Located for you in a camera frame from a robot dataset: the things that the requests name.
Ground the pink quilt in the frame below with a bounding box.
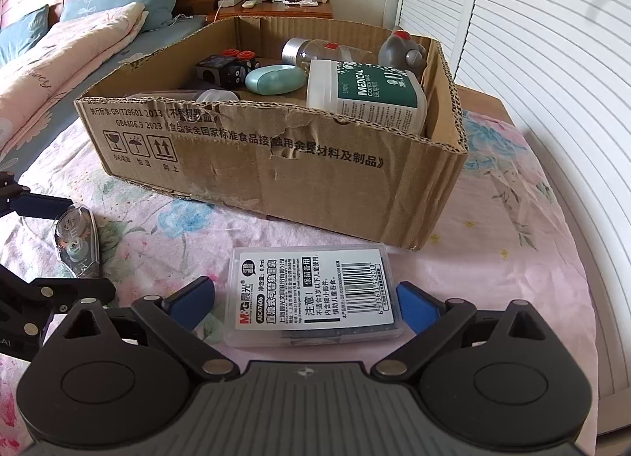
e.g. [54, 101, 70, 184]
[0, 2, 149, 151]

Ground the blue bed sheet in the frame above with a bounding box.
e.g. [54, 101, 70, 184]
[0, 13, 208, 161]

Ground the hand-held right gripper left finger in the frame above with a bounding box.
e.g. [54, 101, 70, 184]
[49, 276, 235, 382]

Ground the wooden nightstand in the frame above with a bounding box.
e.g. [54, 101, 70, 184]
[206, 0, 336, 23]

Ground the clear plastic jar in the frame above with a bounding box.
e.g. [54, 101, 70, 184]
[194, 88, 242, 104]

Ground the black block with round hole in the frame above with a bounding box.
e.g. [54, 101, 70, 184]
[196, 56, 230, 88]

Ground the clear correction tape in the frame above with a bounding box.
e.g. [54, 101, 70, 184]
[52, 207, 102, 279]

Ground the pink floral bedsheet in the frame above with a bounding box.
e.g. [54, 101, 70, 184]
[0, 106, 612, 456]

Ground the grey toy figure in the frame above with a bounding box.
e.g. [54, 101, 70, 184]
[379, 28, 429, 80]

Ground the black toy with red caps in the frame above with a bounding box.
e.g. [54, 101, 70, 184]
[222, 48, 261, 89]

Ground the green label cotton swab jar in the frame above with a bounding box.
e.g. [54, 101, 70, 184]
[306, 59, 429, 139]

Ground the silver cap clear bottle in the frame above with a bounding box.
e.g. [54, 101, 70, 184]
[282, 37, 375, 67]

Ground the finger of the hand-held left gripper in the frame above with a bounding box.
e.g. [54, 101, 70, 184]
[0, 264, 118, 339]
[0, 171, 76, 221]

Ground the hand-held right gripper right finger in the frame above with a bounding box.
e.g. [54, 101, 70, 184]
[372, 281, 554, 381]

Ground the brown cardboard box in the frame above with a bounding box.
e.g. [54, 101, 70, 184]
[74, 15, 469, 252]

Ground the teal oval case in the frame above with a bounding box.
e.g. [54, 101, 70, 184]
[245, 64, 307, 96]

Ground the clear plastic box white label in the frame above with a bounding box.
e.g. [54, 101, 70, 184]
[224, 243, 402, 348]

